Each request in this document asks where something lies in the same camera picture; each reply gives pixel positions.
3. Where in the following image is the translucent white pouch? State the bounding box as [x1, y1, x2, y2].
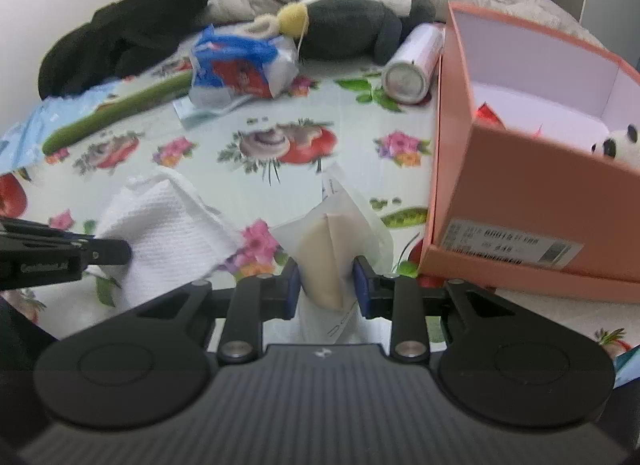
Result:
[271, 164, 394, 346]

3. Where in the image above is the white paper towel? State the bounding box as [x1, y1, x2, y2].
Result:
[96, 167, 242, 311]

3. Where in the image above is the blue tissue pack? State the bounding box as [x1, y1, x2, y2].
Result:
[189, 26, 298, 112]

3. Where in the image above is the floral bed sheet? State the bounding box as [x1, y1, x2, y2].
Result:
[0, 18, 632, 386]

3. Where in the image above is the pink cardboard box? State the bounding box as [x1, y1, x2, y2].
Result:
[420, 2, 639, 303]

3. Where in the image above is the green massage brush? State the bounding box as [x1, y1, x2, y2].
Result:
[41, 70, 193, 156]

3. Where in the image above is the white spray can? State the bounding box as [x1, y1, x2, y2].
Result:
[381, 24, 445, 105]

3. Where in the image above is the black garment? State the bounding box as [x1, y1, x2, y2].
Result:
[38, 0, 208, 100]

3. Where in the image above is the small panda plush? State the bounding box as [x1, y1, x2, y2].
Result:
[591, 124, 640, 169]

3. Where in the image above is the grey penguin plush toy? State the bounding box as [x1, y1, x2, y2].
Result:
[238, 0, 436, 65]

